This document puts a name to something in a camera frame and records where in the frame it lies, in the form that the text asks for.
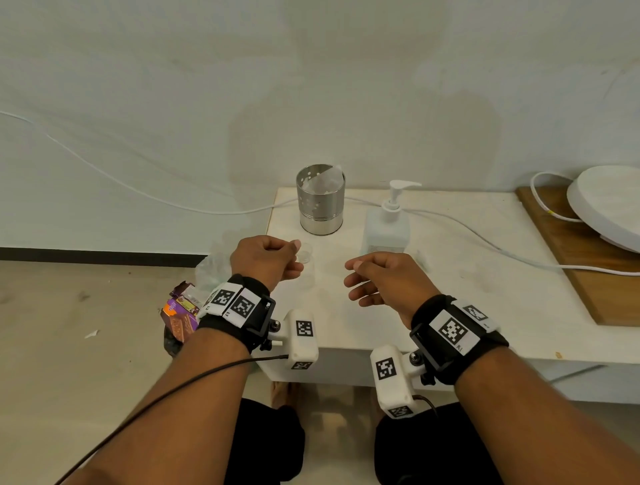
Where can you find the person's right hand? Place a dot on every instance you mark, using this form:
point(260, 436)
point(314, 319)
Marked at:
point(395, 285)

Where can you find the person's left hand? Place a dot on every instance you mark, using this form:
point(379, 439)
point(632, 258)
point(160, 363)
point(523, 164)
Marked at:
point(260, 260)

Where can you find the white spray cap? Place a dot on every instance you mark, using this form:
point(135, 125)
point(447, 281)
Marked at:
point(422, 262)

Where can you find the small clear bottle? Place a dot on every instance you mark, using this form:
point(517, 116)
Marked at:
point(305, 257)

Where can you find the large translucent bottle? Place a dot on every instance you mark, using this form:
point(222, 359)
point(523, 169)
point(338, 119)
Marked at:
point(385, 235)

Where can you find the person's left forearm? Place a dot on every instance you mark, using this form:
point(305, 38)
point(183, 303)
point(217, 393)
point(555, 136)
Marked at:
point(165, 424)

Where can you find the person's right forearm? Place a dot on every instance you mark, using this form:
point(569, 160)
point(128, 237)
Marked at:
point(540, 429)

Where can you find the person's left foot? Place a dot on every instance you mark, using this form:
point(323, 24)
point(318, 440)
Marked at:
point(284, 394)

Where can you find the person's black shorts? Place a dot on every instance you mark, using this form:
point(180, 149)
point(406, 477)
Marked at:
point(425, 449)

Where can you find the clear plastic bag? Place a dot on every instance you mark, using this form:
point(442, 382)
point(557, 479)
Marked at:
point(212, 272)

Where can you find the black left wristband with markers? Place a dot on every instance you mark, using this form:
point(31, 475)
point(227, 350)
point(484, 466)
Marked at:
point(240, 310)

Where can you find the black wristband with markers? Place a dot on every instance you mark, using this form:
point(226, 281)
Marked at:
point(240, 310)
point(455, 335)

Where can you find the perforated metal cup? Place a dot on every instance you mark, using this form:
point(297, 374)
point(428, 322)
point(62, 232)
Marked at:
point(320, 215)

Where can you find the black right wristband with markers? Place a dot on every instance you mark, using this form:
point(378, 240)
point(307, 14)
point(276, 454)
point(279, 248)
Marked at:
point(455, 335)

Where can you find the white paper in cup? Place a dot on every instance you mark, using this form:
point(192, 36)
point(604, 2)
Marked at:
point(322, 182)

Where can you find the black trash bag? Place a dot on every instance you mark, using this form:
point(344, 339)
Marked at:
point(171, 345)

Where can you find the white paper scrap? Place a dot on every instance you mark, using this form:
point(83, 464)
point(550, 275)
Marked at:
point(91, 334)

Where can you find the wooden board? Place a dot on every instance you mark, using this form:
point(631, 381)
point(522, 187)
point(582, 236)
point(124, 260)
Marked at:
point(600, 295)

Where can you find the white round lamp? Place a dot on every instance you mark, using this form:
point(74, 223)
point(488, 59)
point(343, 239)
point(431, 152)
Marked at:
point(610, 205)

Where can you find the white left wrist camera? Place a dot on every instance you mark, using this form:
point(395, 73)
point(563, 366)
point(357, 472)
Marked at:
point(300, 340)

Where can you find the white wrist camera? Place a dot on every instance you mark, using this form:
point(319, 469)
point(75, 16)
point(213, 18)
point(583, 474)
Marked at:
point(392, 380)
point(300, 340)

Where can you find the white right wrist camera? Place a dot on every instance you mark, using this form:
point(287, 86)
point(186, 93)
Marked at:
point(392, 380)

